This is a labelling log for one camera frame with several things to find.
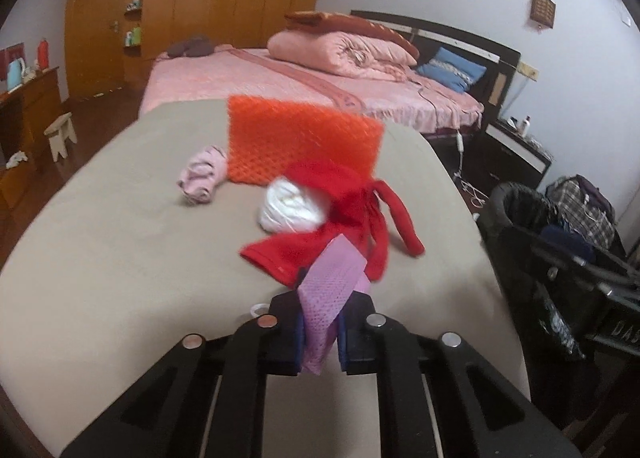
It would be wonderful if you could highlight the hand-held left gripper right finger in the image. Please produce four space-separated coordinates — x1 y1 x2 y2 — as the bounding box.
336 292 583 458

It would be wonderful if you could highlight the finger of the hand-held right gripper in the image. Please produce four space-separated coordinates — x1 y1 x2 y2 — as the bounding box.
530 245 640 309
542 227 597 265

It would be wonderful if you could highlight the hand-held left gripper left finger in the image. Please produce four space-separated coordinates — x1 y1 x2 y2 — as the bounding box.
60 290 306 458

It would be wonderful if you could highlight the pink foam net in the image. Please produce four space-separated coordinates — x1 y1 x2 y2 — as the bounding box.
296 234 372 376

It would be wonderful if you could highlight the waste bin with black bag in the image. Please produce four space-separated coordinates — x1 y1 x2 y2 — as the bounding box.
475 181 601 374

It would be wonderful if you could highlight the red garment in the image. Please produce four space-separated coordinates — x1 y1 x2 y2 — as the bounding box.
239 159 426 287

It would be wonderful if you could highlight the pink cloth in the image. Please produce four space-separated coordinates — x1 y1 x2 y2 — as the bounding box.
176 145 229 205

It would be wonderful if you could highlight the orange foam net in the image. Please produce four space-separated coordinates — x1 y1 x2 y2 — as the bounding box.
226 94 386 185

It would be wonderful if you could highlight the plaid cloth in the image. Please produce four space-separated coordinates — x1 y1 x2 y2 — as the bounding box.
545 175 618 251

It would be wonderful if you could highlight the purple garment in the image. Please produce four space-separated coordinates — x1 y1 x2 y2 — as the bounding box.
575 175 616 204

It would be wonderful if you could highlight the dark nightstand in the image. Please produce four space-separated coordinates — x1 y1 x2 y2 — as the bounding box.
467 118 553 194

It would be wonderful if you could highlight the blue pillow with printed band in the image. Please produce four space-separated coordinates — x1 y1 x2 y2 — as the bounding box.
416 46 487 92

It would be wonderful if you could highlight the bed with pink bedspread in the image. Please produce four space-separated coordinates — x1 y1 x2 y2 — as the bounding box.
139 9 522 139

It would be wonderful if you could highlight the folded pink quilt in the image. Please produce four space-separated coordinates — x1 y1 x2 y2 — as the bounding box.
266 30 418 81

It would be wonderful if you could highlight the small wooden stool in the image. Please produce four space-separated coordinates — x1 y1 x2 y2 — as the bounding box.
44 113 78 163

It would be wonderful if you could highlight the folded maroon blanket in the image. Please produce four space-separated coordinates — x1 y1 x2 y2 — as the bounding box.
285 10 421 56

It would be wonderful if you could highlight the wooden door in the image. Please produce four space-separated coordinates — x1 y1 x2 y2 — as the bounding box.
64 0 146 99

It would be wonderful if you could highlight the light blue kettle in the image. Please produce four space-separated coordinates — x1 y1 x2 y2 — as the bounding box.
6 58 27 91

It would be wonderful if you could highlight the red framed photo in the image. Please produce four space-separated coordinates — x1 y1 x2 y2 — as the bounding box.
0 43 26 89

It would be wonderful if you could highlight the white floor cable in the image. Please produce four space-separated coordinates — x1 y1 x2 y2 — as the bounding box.
457 173 488 209

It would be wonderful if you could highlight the wooden lattice wall lamp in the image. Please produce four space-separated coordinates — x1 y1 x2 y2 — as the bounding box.
531 0 557 31

